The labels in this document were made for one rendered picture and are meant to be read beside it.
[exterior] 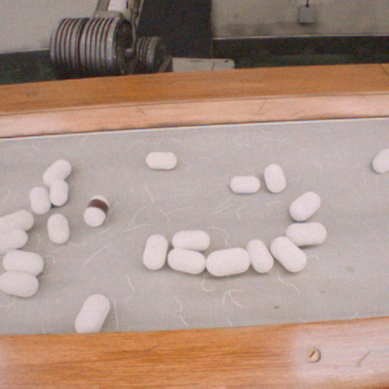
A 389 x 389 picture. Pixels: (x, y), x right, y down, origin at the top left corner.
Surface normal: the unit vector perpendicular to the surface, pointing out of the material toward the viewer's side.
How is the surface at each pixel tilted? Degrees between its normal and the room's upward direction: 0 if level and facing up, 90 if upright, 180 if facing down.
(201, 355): 0
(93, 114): 45
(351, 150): 0
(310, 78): 0
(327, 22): 88
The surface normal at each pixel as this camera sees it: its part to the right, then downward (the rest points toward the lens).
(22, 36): 0.00, 0.65
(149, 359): -0.05, -0.74
